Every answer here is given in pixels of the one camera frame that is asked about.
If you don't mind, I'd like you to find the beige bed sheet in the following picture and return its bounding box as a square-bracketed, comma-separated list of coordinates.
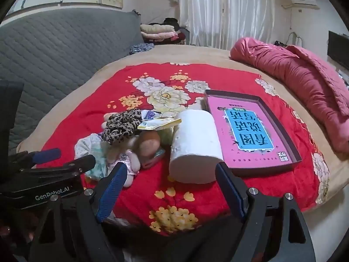
[16, 44, 349, 224]

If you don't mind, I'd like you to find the white curtain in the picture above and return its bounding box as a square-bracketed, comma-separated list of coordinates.
[177, 0, 276, 51]

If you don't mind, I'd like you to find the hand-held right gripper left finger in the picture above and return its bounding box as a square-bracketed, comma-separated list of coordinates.
[30, 162, 128, 262]

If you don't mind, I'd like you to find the stack of folded clothes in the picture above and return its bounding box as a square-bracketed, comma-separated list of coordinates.
[140, 23, 188, 44]

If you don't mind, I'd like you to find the light green soft toy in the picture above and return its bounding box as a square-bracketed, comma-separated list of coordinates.
[159, 127, 175, 146]

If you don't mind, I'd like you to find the pink quilt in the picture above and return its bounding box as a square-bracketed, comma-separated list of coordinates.
[230, 37, 349, 153]

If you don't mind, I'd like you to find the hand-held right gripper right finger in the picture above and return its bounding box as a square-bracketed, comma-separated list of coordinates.
[215, 162, 315, 262]

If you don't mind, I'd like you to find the blue patterned cloth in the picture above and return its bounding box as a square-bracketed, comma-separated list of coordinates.
[129, 44, 152, 55]

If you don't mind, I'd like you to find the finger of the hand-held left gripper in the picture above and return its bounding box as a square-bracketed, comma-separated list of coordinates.
[8, 148, 62, 170]
[20, 155, 96, 179]

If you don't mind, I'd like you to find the black wall television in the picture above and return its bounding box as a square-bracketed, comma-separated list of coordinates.
[327, 31, 349, 70]

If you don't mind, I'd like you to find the small pale doll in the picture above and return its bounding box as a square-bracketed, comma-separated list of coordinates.
[105, 142, 142, 188]

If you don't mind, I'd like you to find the green white tissue pack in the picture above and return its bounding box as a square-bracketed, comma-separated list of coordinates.
[84, 145, 112, 181]

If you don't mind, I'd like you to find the dark shallow cardboard box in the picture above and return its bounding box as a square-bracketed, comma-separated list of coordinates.
[204, 89, 303, 176]

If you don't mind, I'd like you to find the pink book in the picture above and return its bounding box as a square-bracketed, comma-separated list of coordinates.
[209, 96, 293, 167]

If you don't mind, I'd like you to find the yellow snack packet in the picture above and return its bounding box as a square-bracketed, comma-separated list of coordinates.
[137, 117, 182, 131]

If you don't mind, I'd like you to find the white toilet paper roll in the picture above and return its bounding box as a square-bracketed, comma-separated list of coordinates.
[168, 110, 224, 184]

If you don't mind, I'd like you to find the red floral blanket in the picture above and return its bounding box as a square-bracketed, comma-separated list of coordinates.
[35, 63, 330, 236]

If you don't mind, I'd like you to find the leopard print scrunchie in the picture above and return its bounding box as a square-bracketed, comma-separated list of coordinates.
[102, 109, 144, 144]

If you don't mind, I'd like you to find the grey quilted headboard cover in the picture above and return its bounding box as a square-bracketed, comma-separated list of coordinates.
[0, 8, 144, 156]

